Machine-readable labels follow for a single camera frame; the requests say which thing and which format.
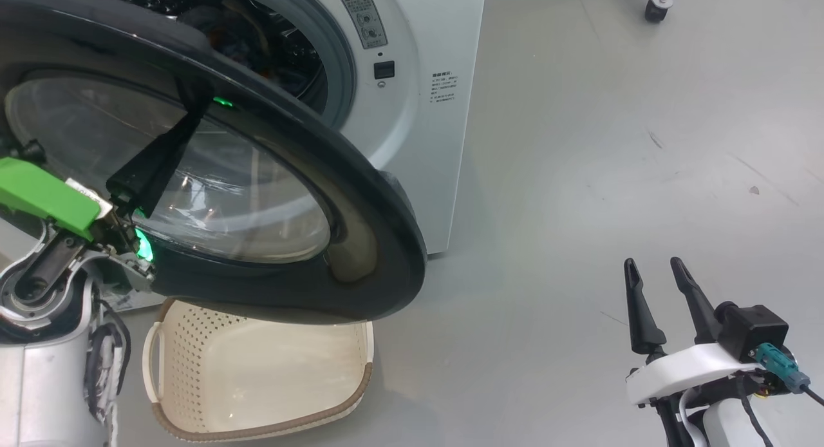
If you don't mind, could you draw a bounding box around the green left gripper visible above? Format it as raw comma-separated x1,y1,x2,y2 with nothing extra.
0,98,216,280

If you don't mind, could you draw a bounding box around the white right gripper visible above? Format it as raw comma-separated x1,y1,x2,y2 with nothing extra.
623,257,763,406

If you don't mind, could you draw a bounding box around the blue and cream cartoon garment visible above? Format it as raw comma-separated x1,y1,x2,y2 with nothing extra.
193,3,284,71

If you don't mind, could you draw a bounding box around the black round glass washer door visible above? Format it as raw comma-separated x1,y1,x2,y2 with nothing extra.
0,0,429,325

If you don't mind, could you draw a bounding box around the grey rubber door gasket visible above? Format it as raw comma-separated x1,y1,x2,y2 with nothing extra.
212,0,356,131

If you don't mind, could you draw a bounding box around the white front-load washing machine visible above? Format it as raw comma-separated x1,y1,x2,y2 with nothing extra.
84,0,488,312

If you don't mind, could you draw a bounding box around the cream perforated laundry basket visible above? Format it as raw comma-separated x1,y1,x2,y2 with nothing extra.
142,298,375,442

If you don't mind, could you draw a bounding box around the grey warning label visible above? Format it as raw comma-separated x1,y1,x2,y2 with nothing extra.
334,0,388,50

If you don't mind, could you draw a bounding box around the black instruction text label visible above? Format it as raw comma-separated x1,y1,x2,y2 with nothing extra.
431,72,459,104

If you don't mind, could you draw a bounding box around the metal partition leg with caster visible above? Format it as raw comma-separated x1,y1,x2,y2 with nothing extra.
637,0,675,23

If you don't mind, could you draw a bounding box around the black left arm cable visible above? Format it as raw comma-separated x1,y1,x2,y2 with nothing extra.
84,299,133,428

